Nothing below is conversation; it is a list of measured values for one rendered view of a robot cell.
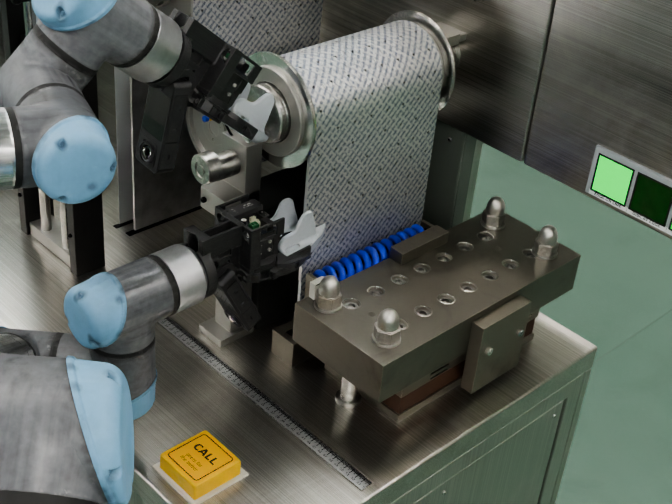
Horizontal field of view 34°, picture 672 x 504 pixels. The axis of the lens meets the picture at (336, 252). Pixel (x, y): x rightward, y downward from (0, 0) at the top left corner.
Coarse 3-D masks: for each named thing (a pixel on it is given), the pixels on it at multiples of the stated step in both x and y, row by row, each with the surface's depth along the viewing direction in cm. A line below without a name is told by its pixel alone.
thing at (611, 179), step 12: (600, 156) 141; (600, 168) 142; (612, 168) 140; (624, 168) 139; (600, 180) 142; (612, 180) 141; (624, 180) 140; (600, 192) 143; (612, 192) 142; (624, 192) 140
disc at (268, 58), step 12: (264, 60) 133; (276, 60) 132; (288, 72) 131; (300, 84) 130; (300, 96) 131; (312, 108) 130; (312, 120) 130; (312, 132) 131; (300, 144) 134; (312, 144) 132; (264, 156) 140; (276, 156) 138; (288, 156) 136; (300, 156) 134
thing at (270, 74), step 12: (264, 72) 133; (276, 72) 131; (252, 84) 136; (276, 84) 132; (288, 84) 131; (288, 96) 131; (300, 108) 131; (300, 120) 131; (300, 132) 132; (264, 144) 138; (276, 144) 136; (288, 144) 134
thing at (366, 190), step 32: (416, 128) 147; (320, 160) 136; (352, 160) 141; (384, 160) 145; (416, 160) 151; (320, 192) 139; (352, 192) 144; (384, 192) 149; (416, 192) 154; (320, 224) 142; (352, 224) 147; (384, 224) 152; (320, 256) 145
